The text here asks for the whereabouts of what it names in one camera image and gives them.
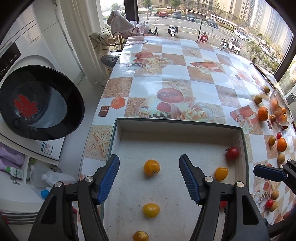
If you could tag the checkered fruit tablecloth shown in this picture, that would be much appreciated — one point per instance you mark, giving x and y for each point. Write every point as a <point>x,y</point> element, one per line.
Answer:
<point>179,79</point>

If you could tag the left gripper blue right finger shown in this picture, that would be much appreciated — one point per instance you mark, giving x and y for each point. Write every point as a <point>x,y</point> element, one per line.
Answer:
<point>193,178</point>

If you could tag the brown longan behind bowl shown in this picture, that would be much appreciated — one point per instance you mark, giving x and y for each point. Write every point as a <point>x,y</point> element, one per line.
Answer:
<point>258,99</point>

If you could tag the red cherry tomato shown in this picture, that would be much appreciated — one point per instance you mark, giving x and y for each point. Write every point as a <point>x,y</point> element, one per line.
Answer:
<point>278,135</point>
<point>269,203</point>
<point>232,153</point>

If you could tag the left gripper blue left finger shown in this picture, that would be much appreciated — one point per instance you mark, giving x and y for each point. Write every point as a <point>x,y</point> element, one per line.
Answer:
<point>106,177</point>

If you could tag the washing machine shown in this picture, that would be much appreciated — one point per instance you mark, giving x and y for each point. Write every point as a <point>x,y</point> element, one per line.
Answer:
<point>40,101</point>

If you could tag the yellow cherry tomato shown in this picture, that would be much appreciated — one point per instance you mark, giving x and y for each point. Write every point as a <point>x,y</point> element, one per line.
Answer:
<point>151,167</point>
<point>151,210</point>
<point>271,140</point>
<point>221,173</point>

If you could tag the dark longan beside bowl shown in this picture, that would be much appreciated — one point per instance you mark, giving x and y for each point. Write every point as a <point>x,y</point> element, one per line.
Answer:
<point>266,89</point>

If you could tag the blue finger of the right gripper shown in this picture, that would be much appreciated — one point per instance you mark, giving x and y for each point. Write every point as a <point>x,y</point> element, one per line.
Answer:
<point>269,173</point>

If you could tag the white tray box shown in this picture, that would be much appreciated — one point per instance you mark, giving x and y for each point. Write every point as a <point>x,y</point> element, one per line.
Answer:
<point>136,140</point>

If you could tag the large mandarin orange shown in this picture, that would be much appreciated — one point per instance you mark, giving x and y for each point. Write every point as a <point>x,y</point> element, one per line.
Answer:
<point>281,144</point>

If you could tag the clear glass fruit bowl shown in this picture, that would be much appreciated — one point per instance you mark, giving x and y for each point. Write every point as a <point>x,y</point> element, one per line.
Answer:
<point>279,108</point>

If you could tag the small mandarin orange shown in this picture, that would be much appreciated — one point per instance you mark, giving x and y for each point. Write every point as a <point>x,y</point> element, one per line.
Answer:
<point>263,113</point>

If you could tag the purple detergent bottle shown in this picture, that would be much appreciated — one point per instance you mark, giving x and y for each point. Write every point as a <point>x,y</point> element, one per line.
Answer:
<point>11,154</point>

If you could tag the brown longan fruit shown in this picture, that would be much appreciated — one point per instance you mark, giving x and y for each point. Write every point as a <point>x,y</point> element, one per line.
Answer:
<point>281,158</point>

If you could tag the brown longan near tray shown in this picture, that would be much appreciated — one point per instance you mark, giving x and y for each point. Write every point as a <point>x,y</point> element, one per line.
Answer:
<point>275,194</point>

